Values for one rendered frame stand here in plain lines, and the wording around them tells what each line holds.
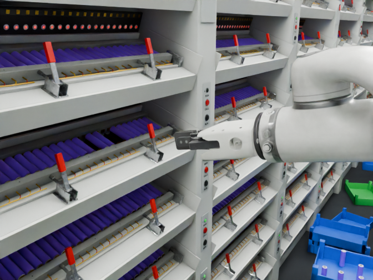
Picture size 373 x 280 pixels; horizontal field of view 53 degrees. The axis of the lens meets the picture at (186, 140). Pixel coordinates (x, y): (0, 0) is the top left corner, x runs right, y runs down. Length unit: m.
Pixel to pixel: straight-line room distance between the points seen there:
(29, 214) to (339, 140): 0.52
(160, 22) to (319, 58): 0.63
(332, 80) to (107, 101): 0.44
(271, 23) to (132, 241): 1.08
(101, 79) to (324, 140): 0.47
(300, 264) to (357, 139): 1.82
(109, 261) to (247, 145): 0.48
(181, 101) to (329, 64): 0.61
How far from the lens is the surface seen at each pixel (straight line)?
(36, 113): 0.66
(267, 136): 0.56
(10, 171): 0.78
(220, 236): 1.38
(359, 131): 0.52
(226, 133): 0.58
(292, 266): 2.28
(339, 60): 0.49
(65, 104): 0.69
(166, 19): 1.05
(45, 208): 0.73
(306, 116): 0.53
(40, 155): 0.83
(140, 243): 0.97
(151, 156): 0.92
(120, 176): 0.84
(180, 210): 1.11
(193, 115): 1.03
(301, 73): 0.53
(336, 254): 1.62
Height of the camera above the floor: 1.27
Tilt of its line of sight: 17 degrees down
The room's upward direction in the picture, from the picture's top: straight up
